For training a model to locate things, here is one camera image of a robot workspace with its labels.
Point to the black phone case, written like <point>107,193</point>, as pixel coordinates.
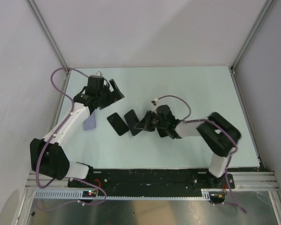
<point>131,120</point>

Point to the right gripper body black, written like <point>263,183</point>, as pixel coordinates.
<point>160,123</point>

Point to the lilac phone case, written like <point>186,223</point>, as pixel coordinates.
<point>90,122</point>

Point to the right aluminium frame post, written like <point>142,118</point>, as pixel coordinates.
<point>264,12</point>

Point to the aluminium frame post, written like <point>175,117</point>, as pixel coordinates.
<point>46,31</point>
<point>264,12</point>

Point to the black smartphone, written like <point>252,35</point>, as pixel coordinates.
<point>118,124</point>

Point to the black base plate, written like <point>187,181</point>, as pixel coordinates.
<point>154,182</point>

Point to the right controller board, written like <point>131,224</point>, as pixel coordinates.
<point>217,198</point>

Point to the left aluminium frame post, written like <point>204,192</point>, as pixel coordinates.
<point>46,31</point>

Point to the white slotted cable duct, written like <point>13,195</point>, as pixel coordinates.
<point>80,194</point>

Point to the controller board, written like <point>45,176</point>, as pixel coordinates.
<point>217,198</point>
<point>89,193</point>

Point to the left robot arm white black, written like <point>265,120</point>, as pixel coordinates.
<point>47,154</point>

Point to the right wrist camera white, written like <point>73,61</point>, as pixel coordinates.
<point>155,104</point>

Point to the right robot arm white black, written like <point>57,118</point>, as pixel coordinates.
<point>220,135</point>

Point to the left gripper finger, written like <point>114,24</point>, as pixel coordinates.
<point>116,93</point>
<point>103,103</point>

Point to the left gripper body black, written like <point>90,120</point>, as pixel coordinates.
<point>105,95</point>

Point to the left controller board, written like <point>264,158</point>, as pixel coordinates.
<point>89,193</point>

